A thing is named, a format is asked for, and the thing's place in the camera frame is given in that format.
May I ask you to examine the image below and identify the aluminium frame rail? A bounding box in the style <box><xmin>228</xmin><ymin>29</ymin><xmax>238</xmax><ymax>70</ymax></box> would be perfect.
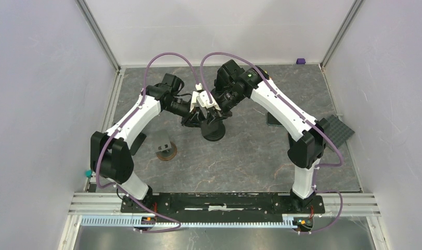
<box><xmin>319</xmin><ymin>0</ymin><xmax>365</xmax><ymax>72</ymax></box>
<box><xmin>83</xmin><ymin>67</ymin><xmax>126</xmax><ymax>192</ymax></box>

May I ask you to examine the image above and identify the aluminium frame rail left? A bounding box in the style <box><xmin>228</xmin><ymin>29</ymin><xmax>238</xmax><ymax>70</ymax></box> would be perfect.
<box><xmin>83</xmin><ymin>67</ymin><xmax>126</xmax><ymax>192</ymax></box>

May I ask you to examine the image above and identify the black phone under blue phone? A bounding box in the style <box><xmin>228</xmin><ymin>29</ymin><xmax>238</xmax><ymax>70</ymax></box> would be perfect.
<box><xmin>266</xmin><ymin>112</ymin><xmax>283</xmax><ymax>127</ymax></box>

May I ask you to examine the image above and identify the grey stand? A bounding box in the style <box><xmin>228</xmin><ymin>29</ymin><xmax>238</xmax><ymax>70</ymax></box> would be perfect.
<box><xmin>152</xmin><ymin>130</ymin><xmax>177</xmax><ymax>161</ymax></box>

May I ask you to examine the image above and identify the black folding phone stand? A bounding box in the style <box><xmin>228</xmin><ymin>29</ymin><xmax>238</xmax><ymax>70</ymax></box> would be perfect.
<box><xmin>130</xmin><ymin>133</ymin><xmax>147</xmax><ymax>156</ymax></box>

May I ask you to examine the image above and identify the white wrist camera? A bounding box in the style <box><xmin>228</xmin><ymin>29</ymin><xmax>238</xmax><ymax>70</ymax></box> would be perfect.
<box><xmin>189</xmin><ymin>83</ymin><xmax>206</xmax><ymax>113</ymax></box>
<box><xmin>203</xmin><ymin>91</ymin><xmax>221</xmax><ymax>111</ymax></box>

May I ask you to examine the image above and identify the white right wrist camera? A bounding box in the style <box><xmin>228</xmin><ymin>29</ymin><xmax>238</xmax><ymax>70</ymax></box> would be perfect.
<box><xmin>203</xmin><ymin>91</ymin><xmax>221</xmax><ymax>111</ymax></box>

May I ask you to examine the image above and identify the light blue toothed rail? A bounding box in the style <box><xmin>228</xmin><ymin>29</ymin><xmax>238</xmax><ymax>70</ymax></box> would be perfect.
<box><xmin>80</xmin><ymin>214</ymin><xmax>303</xmax><ymax>229</ymax></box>

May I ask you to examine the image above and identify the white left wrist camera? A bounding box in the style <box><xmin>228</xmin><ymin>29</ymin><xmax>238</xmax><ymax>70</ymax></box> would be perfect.
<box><xmin>189</xmin><ymin>83</ymin><xmax>206</xmax><ymax>113</ymax></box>

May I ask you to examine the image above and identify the teal small clip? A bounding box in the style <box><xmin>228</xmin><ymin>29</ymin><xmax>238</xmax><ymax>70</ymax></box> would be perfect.
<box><xmin>85</xmin><ymin>170</ymin><xmax>92</xmax><ymax>178</ymax></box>

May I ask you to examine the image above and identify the grey lego baseplate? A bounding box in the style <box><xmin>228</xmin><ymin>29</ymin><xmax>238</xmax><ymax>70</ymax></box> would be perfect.
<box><xmin>325</xmin><ymin>115</ymin><xmax>355</xmax><ymax>148</ymax></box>

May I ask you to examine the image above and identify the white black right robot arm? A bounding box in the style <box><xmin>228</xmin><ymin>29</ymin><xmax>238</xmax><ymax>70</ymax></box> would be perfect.
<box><xmin>212</xmin><ymin>60</ymin><xmax>329</xmax><ymax>213</ymax></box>

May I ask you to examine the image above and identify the aluminium frame rail right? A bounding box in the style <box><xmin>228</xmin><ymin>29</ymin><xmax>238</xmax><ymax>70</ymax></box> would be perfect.
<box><xmin>319</xmin><ymin>0</ymin><xmax>365</xmax><ymax>72</ymax></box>

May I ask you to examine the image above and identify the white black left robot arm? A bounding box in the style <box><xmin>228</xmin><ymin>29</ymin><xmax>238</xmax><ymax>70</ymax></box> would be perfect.
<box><xmin>90</xmin><ymin>73</ymin><xmax>215</xmax><ymax>212</ymax></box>

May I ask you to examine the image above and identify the purple toy block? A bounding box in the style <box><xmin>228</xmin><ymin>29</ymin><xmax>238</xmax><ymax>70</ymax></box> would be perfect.
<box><xmin>296</xmin><ymin>58</ymin><xmax>306</xmax><ymax>65</ymax></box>

